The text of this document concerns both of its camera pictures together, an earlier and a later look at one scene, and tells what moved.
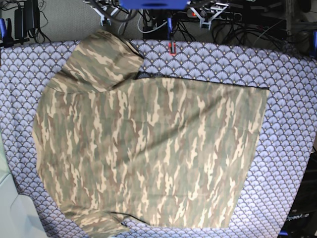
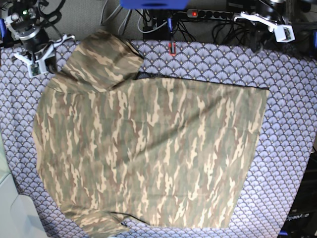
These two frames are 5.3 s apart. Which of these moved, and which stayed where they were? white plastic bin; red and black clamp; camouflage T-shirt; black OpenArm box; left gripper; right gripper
Moved: left gripper; right gripper
Stayed: red and black clamp; white plastic bin; black OpenArm box; camouflage T-shirt
